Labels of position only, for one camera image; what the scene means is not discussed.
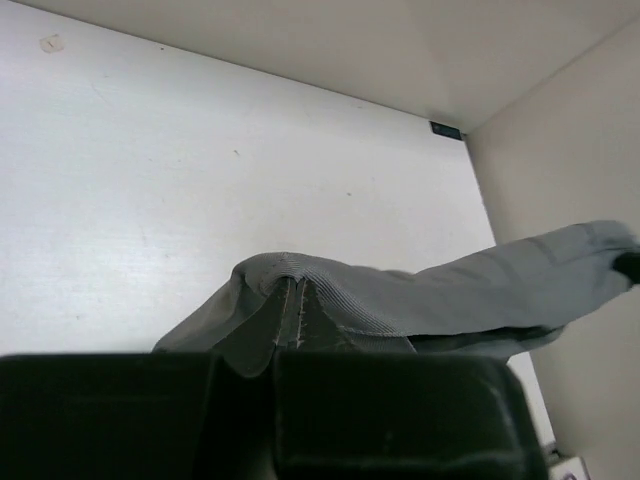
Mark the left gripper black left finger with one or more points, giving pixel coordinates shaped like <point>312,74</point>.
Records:
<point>248,350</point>

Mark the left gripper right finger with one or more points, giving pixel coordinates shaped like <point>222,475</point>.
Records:
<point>305,326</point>

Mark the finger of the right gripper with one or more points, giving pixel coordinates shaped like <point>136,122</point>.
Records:
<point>628,265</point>

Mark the grey pleated skirt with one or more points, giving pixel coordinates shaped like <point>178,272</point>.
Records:
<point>498,302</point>

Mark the right blue corner label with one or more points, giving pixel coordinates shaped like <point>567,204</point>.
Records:
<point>446,131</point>

